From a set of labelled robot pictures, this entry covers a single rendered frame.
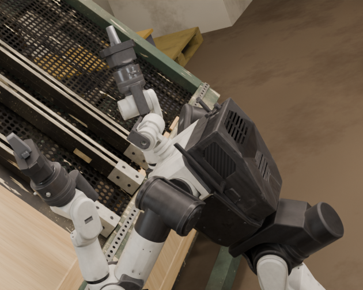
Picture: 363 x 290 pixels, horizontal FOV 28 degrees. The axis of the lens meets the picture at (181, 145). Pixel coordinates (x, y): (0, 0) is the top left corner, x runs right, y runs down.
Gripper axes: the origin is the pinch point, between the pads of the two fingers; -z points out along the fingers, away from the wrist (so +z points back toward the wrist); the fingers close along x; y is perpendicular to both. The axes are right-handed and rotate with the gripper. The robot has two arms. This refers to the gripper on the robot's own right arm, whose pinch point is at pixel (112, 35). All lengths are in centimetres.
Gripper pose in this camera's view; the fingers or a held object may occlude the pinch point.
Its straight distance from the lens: 230.6
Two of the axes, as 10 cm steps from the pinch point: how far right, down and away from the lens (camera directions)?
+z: 3.5, 9.3, 1.2
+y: -5.6, 1.0, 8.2
